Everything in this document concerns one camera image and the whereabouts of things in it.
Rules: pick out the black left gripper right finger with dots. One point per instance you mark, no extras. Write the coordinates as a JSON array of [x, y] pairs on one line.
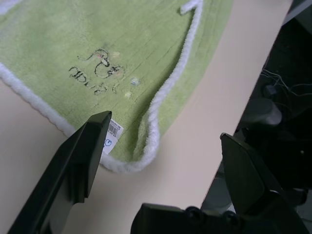
[[246, 180]]

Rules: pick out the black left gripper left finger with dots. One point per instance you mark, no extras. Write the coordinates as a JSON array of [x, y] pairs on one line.
[[65, 175]]

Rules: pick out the green towel with white trim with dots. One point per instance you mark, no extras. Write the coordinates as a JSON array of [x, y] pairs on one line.
[[73, 36]]

